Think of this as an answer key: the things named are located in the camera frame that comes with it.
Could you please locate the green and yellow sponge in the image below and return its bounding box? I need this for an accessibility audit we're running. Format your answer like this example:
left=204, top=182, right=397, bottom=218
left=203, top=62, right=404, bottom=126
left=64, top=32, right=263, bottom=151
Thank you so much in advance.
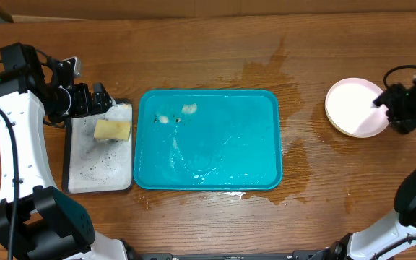
left=94, top=120, right=131, bottom=140

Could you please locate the pink-rimmed white plate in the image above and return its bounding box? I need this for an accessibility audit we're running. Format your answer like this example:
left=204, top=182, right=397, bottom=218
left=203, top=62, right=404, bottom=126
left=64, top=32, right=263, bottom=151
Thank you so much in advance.
left=324, top=78, right=389, bottom=137

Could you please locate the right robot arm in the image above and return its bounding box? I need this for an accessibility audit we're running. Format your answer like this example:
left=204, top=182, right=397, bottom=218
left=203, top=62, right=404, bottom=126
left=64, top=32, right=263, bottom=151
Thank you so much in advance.
left=301, top=78, right=416, bottom=260

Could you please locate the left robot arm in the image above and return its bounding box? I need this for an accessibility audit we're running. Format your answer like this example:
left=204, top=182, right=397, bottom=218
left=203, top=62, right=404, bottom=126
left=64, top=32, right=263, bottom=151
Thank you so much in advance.
left=0, top=43, right=137, bottom=260

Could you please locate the black tray with soapy water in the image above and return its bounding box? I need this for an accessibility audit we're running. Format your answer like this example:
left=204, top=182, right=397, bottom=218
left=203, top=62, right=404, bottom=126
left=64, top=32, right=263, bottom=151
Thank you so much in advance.
left=61, top=99, right=134, bottom=194

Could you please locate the teal plastic serving tray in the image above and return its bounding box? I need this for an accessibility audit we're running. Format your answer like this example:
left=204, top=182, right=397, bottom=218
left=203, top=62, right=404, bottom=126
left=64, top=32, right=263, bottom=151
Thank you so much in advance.
left=133, top=90, right=283, bottom=191

